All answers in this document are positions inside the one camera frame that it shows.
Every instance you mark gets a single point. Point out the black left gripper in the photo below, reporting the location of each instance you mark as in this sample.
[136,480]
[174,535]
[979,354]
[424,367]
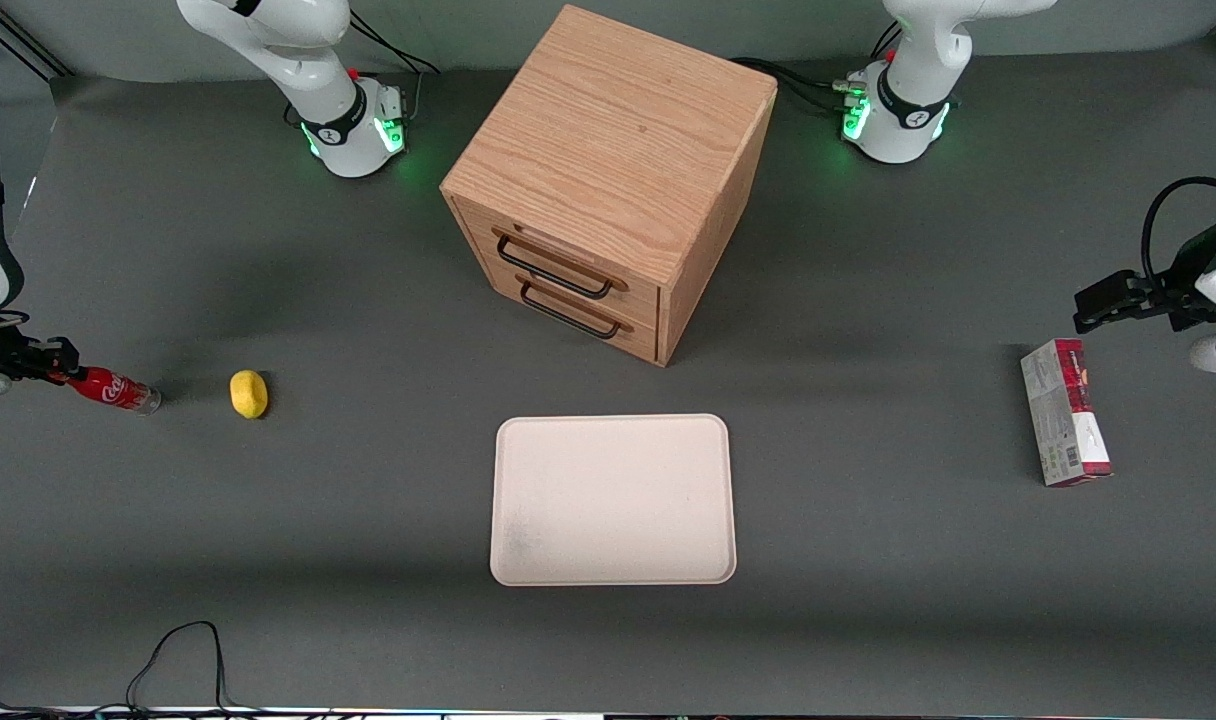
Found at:
[1179,297]

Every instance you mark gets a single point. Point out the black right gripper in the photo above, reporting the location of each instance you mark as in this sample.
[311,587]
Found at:
[6,353]

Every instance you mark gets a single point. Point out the wooden drawer cabinet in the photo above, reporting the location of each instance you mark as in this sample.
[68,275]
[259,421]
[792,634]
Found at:
[618,130]

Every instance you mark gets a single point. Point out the yellow lemon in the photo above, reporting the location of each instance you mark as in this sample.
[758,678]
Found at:
[249,394]

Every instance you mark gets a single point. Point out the red coke bottle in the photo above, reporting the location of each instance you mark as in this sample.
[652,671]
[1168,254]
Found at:
[113,388]

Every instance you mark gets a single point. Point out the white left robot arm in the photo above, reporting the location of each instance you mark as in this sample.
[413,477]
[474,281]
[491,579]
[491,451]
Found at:
[908,100]

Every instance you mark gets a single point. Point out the aluminium frame rail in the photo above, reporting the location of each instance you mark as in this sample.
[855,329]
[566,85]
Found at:
[38,55]

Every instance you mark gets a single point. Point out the beige plastic tray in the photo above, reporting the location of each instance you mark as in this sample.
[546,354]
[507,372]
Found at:
[613,500]

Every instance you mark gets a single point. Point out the grey and red carton box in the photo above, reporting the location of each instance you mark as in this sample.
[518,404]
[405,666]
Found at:
[1063,420]

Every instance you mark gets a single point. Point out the wooden drawer front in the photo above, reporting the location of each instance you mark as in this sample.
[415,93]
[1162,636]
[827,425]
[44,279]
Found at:
[640,338]
[638,300]

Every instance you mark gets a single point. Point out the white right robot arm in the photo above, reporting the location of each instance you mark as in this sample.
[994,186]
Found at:
[340,112]

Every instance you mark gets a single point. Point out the dark grey table mat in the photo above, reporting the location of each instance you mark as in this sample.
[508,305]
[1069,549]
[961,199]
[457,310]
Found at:
[268,550]

